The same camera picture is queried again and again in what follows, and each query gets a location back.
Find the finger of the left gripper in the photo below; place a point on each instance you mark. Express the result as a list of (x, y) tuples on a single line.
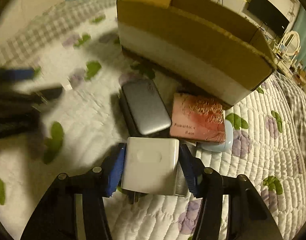
[(43, 95), (12, 75)]

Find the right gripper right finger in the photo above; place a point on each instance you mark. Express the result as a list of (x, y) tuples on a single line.
[(193, 169)]

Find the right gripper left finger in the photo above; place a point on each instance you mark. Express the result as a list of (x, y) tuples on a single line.
[(113, 166)]

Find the white power adapter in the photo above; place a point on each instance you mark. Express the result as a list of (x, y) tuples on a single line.
[(152, 167)]

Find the pink rose box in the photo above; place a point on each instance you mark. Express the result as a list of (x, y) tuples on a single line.
[(197, 118)]

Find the grey power bank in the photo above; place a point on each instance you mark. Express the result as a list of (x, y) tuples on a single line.
[(146, 106)]

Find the floral white quilt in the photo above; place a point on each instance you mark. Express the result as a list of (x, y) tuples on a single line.
[(269, 128)]

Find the grey checked bedsheet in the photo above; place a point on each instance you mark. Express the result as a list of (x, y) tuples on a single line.
[(51, 25)]

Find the black smartphone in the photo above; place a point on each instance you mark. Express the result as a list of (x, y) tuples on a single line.
[(132, 129)]

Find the brown cardboard box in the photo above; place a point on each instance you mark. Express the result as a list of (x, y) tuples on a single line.
[(202, 42)]

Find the white vanity table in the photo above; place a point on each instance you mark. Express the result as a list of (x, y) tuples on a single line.
[(286, 66)]

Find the oval white mirror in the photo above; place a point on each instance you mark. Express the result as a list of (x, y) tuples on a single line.
[(290, 44)]

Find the green curtain right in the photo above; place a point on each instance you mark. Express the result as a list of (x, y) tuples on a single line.
[(300, 27)]

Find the black wall television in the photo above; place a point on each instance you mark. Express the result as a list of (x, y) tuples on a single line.
[(265, 11)]

